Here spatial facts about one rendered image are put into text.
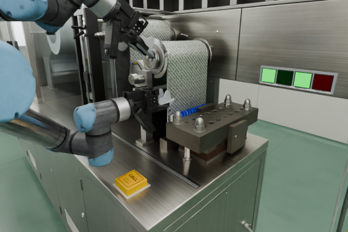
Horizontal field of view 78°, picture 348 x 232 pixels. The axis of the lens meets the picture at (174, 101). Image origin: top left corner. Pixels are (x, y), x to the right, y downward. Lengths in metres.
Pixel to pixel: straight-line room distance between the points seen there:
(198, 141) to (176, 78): 0.27
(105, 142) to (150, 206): 0.22
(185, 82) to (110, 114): 0.36
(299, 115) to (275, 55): 2.58
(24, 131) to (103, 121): 0.19
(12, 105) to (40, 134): 0.29
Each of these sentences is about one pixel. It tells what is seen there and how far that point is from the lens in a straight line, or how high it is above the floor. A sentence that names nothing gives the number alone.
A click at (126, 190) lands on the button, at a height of 0.92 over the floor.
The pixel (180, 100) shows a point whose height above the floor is 1.08.
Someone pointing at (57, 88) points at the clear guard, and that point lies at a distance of 1.71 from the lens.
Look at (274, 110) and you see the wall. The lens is 3.54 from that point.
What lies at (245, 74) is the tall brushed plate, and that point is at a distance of 0.97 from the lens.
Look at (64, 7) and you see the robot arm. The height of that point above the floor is 1.40.
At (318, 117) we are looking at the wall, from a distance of 3.39.
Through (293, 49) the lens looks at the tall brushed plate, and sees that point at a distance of 0.89.
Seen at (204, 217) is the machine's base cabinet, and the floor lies 0.78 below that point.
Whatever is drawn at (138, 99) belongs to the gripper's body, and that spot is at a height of 1.14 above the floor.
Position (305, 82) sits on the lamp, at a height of 1.18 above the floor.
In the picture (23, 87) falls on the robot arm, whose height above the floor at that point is 1.26.
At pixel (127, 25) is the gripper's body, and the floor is 1.36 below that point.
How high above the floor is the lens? 1.34
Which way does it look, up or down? 17 degrees down
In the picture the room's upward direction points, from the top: straight up
